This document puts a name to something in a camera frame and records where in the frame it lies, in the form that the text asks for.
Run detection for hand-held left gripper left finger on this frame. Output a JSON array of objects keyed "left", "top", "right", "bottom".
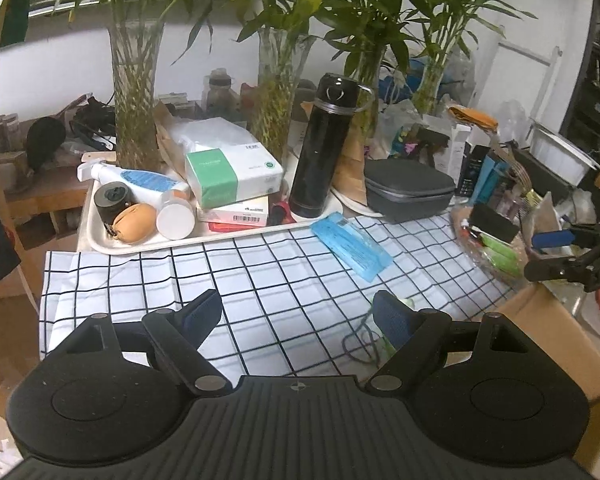
[{"left": 55, "top": 288, "right": 234, "bottom": 396}]

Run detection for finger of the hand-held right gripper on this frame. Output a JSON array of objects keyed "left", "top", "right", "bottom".
[
  {"left": 532, "top": 222, "right": 600, "bottom": 252},
  {"left": 523, "top": 244, "right": 600, "bottom": 284}
]

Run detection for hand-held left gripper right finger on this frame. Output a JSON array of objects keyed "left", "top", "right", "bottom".
[{"left": 364, "top": 289, "right": 537, "bottom": 394}]

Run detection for pale green corded item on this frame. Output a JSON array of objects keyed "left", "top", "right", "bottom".
[{"left": 342, "top": 297, "right": 419, "bottom": 366}]

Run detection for cardboard box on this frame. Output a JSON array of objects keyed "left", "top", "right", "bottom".
[{"left": 472, "top": 282, "right": 600, "bottom": 404}]

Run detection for tan paper packet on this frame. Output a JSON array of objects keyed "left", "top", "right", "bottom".
[{"left": 527, "top": 192, "right": 564, "bottom": 249}]

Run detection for green snack packets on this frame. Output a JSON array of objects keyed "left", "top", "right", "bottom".
[{"left": 479, "top": 239, "right": 524, "bottom": 279}]

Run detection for black checked white tablecloth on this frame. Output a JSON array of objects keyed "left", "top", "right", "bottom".
[{"left": 39, "top": 209, "right": 527, "bottom": 379}]

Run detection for black flat card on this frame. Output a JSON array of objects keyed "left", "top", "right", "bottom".
[{"left": 469, "top": 203, "right": 521, "bottom": 244}]

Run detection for black rectangular box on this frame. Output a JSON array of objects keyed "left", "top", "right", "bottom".
[{"left": 512, "top": 147, "right": 576, "bottom": 194}]

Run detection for white plastic tray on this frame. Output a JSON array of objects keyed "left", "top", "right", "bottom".
[{"left": 76, "top": 179, "right": 345, "bottom": 256}]

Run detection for blue plastic packet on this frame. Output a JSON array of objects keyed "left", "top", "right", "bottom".
[{"left": 310, "top": 211, "right": 394, "bottom": 281}]

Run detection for blue carton box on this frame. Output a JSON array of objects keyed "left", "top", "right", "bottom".
[{"left": 479, "top": 152, "right": 511, "bottom": 206}]

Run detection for white plastic container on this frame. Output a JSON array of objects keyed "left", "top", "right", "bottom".
[{"left": 527, "top": 119, "right": 600, "bottom": 187}]

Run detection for white capped bottle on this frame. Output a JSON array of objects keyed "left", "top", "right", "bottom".
[{"left": 155, "top": 189, "right": 197, "bottom": 241}]

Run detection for pink flat box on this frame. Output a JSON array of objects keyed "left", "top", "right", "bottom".
[{"left": 197, "top": 199, "right": 271, "bottom": 229}]

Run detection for black carton box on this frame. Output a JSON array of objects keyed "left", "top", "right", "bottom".
[{"left": 457, "top": 144, "right": 491, "bottom": 199}]

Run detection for tan egg-shaped sponge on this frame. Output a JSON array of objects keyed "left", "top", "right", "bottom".
[{"left": 112, "top": 202, "right": 159, "bottom": 245}]

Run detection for white plate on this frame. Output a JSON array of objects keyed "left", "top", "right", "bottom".
[{"left": 329, "top": 184, "right": 382, "bottom": 219}]

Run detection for small red item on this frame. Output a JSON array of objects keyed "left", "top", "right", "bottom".
[{"left": 269, "top": 199, "right": 291, "bottom": 226}]

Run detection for white carton box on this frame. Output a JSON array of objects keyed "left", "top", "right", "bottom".
[{"left": 447, "top": 122, "right": 474, "bottom": 197}]

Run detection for grey zip case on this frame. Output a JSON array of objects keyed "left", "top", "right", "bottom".
[{"left": 363, "top": 158, "right": 457, "bottom": 225}]

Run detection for green white tissue pack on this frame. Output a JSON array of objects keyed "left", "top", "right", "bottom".
[{"left": 183, "top": 142, "right": 285, "bottom": 210}]

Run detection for black tape roll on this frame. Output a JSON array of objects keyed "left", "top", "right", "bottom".
[{"left": 93, "top": 183, "right": 133, "bottom": 222}]

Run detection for orange yellow packet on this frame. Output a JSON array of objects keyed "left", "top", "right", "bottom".
[{"left": 446, "top": 104, "right": 499, "bottom": 134}]

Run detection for white blue-label spray bottle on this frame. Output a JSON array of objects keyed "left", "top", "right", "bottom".
[{"left": 77, "top": 161, "right": 191, "bottom": 201}]

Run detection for brown paper bag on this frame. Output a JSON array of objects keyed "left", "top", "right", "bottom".
[{"left": 334, "top": 129, "right": 369, "bottom": 204}]

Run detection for black clamp tool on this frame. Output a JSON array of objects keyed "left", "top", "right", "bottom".
[{"left": 412, "top": 127, "right": 451, "bottom": 171}]

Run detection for black thermos bottle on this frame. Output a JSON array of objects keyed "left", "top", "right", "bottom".
[{"left": 288, "top": 72, "right": 376, "bottom": 220}]

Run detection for dark storage shelf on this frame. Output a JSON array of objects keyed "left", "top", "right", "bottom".
[{"left": 562, "top": 0, "right": 600, "bottom": 152}]

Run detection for clear plastic bag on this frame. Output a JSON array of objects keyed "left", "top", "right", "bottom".
[{"left": 169, "top": 117, "right": 262, "bottom": 162}]

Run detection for white metal rack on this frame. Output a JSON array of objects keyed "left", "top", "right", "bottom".
[{"left": 494, "top": 39, "right": 564, "bottom": 147}]

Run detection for white plastic bag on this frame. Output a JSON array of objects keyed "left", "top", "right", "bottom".
[{"left": 379, "top": 99, "right": 427, "bottom": 162}]

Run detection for glass vase with bamboo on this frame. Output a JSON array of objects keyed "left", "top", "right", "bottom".
[
  {"left": 395, "top": 0, "right": 539, "bottom": 114},
  {"left": 220, "top": 0, "right": 332, "bottom": 162},
  {"left": 30, "top": 0, "right": 222, "bottom": 171},
  {"left": 305, "top": 0, "right": 432, "bottom": 132}
]

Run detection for wooden side table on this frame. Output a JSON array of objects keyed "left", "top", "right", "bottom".
[{"left": 0, "top": 160, "right": 92, "bottom": 242}]

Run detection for small clear plastic box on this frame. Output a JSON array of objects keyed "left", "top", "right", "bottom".
[{"left": 157, "top": 92, "right": 199, "bottom": 116}]

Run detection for dark glass jar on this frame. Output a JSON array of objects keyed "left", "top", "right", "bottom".
[{"left": 202, "top": 68, "right": 241, "bottom": 121}]

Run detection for black tangled items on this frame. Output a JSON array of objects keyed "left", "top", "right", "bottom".
[{"left": 67, "top": 94, "right": 119, "bottom": 151}]

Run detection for black round object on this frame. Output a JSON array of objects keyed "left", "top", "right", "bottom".
[{"left": 25, "top": 116, "right": 67, "bottom": 174}]

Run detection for dark green cloth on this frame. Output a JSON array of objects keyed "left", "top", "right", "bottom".
[{"left": 0, "top": 0, "right": 31, "bottom": 49}]

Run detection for striped ribbon cable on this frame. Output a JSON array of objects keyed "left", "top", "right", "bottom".
[{"left": 489, "top": 142, "right": 531, "bottom": 181}]

